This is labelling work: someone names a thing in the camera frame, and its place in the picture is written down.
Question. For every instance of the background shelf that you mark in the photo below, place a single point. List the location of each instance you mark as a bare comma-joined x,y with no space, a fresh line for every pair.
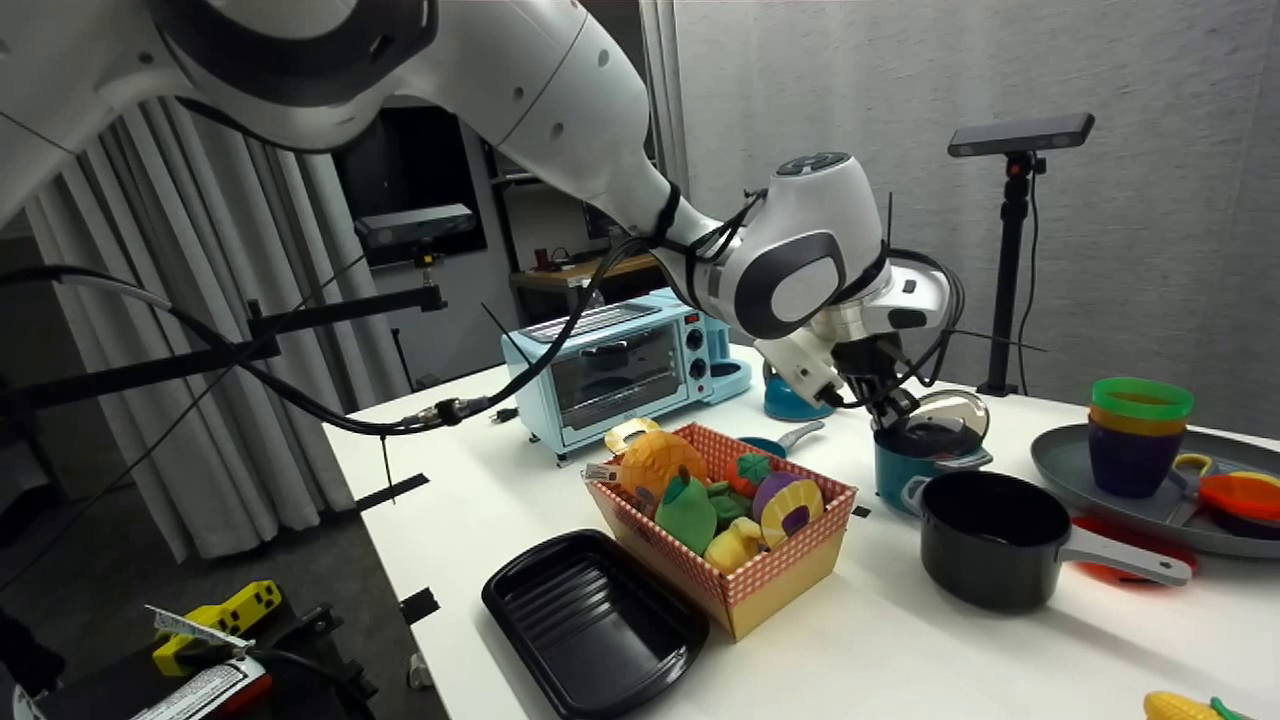
563,275

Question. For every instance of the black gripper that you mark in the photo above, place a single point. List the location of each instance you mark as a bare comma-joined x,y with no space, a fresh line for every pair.
876,362

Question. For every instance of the grey oval plate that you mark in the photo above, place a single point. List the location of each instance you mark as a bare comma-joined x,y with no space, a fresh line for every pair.
1064,465

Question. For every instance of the black stereo camera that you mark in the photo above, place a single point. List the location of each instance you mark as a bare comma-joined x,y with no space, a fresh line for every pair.
1020,132

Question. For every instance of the green toy cup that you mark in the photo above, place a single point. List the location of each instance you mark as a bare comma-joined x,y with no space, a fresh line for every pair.
1142,397

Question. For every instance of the blue toy pot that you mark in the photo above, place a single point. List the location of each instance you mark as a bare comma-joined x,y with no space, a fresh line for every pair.
901,480

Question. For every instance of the white red device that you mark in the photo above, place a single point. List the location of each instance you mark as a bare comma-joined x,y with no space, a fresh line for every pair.
212,687

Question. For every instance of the orange toy cup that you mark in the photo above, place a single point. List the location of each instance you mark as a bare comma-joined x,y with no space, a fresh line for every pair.
1134,428

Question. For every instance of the purple toy cup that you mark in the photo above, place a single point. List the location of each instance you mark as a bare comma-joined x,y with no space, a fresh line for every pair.
1128,465

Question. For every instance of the glass pot lid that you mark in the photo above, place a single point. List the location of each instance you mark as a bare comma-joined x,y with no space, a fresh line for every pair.
963,413

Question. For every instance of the yellow black dotted tool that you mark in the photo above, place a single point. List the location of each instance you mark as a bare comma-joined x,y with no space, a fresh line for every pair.
240,606

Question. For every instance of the blue toy frying pan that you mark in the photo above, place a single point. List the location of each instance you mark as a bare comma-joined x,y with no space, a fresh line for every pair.
764,444

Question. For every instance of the red flat toy plate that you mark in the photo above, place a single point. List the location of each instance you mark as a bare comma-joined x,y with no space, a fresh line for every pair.
1115,572

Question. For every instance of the black rectangular tray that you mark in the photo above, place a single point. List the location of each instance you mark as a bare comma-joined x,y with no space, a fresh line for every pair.
587,627

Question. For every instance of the purple toy slice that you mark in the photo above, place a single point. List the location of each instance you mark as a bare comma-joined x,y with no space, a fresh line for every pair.
784,513

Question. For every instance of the small blue cup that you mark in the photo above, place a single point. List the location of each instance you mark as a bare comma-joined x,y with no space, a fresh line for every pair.
784,403

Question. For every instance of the small tan toy piece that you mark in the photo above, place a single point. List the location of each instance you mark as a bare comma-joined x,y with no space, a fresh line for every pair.
1195,465

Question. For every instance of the yellow toy fruit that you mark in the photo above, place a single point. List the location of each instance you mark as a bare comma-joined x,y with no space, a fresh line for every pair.
733,544

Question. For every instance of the orange red toy dish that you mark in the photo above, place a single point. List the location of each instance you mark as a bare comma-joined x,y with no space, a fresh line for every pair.
1240,497

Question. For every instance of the green and yellow toy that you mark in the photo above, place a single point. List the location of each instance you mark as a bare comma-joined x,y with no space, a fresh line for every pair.
1183,707

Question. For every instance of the orange plush fruit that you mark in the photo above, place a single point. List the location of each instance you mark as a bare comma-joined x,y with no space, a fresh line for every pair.
662,465

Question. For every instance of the white curtain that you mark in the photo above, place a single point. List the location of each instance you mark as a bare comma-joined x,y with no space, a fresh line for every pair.
240,465

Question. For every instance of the black tripod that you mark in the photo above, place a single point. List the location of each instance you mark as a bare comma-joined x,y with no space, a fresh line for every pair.
1011,265

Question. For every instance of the grey backdrop curtain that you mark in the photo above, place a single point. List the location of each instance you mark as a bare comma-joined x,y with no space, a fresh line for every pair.
1174,265

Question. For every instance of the black saucepan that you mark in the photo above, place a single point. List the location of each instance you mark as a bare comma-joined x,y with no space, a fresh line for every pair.
992,544

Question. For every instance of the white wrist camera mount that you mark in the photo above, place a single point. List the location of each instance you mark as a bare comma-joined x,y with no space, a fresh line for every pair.
818,367

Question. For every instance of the black metal boom bar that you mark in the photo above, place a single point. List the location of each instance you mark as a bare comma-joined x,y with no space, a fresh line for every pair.
133,375
332,312

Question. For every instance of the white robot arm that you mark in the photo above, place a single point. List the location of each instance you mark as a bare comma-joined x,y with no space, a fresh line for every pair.
532,83

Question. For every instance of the green toy fruit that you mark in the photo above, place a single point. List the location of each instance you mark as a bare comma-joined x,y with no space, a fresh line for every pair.
686,513

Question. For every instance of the red orange toy carrot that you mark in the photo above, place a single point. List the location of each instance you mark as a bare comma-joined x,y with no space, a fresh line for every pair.
744,480

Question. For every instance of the light blue toaster oven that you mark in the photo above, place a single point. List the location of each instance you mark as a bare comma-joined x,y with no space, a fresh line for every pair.
624,380

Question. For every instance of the black tape patch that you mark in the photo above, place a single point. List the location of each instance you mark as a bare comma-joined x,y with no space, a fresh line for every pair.
395,495

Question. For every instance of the red checkered cardboard basket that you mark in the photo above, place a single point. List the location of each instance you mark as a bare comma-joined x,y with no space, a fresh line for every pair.
774,585

